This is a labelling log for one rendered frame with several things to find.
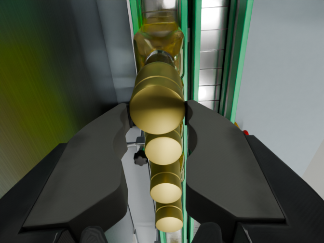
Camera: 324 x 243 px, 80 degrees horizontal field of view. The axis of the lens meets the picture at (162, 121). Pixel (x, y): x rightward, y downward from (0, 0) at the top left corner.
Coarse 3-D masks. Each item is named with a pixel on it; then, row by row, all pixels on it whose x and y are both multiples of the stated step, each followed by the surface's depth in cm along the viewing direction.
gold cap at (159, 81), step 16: (160, 64) 14; (144, 80) 12; (160, 80) 11; (176, 80) 13; (144, 96) 11; (160, 96) 11; (176, 96) 11; (144, 112) 11; (160, 112) 11; (176, 112) 11; (144, 128) 12; (160, 128) 12
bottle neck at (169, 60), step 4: (152, 52) 19; (156, 52) 19; (160, 52) 19; (164, 52) 19; (148, 56) 19; (152, 56) 17; (156, 56) 17; (160, 56) 17; (164, 56) 17; (168, 56) 18; (148, 60) 17; (152, 60) 16; (156, 60) 16; (160, 60) 16; (164, 60) 16; (168, 60) 17; (172, 60) 19; (172, 64) 17
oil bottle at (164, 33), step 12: (144, 24) 28; (156, 24) 27; (168, 24) 26; (144, 36) 20; (156, 36) 20; (168, 36) 20; (180, 36) 20; (144, 48) 20; (156, 48) 19; (168, 48) 19; (180, 48) 20; (144, 60) 20; (180, 60) 20; (180, 72) 21
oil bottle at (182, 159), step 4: (180, 156) 30; (184, 156) 30; (180, 160) 29; (184, 160) 30; (180, 164) 29; (184, 164) 30; (180, 168) 29; (184, 168) 30; (180, 172) 29; (184, 172) 30; (180, 176) 29; (184, 176) 31
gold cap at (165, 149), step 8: (176, 128) 18; (152, 136) 17; (160, 136) 16; (168, 136) 16; (176, 136) 17; (152, 144) 17; (160, 144) 17; (168, 144) 17; (176, 144) 17; (152, 152) 17; (160, 152) 17; (168, 152) 17; (176, 152) 17; (152, 160) 18; (160, 160) 18; (168, 160) 18; (176, 160) 18
